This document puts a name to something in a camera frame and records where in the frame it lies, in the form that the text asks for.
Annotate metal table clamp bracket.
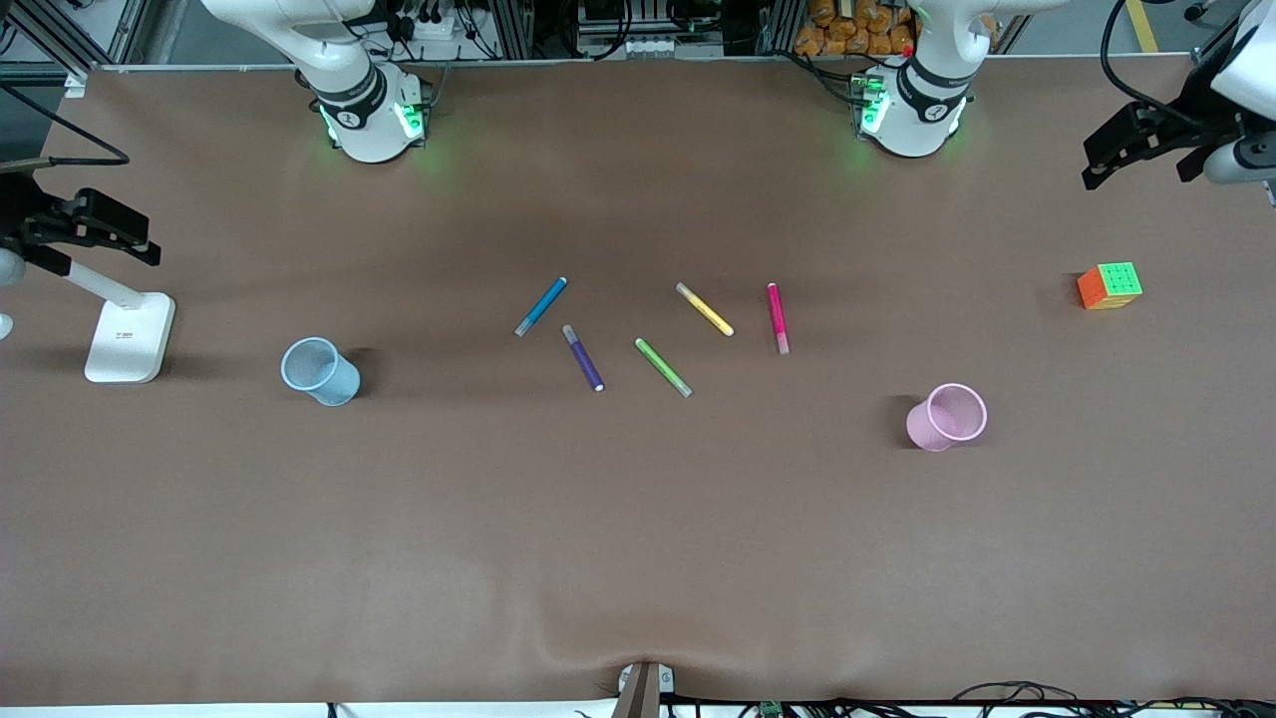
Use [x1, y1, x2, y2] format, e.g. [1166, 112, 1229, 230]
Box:
[610, 660, 676, 718]

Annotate colourful puzzle cube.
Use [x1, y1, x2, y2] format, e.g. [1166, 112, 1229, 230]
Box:
[1076, 261, 1144, 311]

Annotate blue marker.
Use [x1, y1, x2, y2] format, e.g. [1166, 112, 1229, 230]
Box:
[513, 276, 568, 338]

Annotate purple marker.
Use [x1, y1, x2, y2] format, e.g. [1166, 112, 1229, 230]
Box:
[561, 324, 606, 393]

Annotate green marker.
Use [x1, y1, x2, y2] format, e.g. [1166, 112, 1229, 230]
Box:
[634, 337, 694, 399]

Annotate blue mesh cup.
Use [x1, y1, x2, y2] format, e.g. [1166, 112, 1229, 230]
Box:
[280, 336, 362, 408]

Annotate black cable bundle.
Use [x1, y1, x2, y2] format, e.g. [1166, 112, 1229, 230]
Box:
[952, 681, 1276, 718]

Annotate aluminium frame bar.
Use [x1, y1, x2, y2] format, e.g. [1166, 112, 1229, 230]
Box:
[0, 0, 151, 81]

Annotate white desk lamp stand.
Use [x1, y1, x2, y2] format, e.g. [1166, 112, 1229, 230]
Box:
[45, 254, 177, 385]

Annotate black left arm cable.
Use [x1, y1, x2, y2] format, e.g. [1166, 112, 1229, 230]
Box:
[1100, 0, 1197, 131]

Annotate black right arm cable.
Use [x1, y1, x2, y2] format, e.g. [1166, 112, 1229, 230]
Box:
[0, 85, 132, 169]

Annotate yellow marker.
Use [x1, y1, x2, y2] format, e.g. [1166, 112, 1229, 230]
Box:
[675, 281, 736, 338]

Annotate orange bagged items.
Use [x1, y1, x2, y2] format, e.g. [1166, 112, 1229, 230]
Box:
[793, 0, 1000, 58]

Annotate pink mesh cup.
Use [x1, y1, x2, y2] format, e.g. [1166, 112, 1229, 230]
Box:
[905, 383, 989, 454]

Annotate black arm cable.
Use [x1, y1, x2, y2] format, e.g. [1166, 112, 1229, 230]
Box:
[0, 85, 132, 169]
[1100, 0, 1197, 131]

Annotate pink marker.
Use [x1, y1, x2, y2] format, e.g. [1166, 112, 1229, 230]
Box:
[766, 282, 791, 356]

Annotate white terminal strip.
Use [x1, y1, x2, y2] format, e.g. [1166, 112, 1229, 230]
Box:
[595, 37, 689, 58]

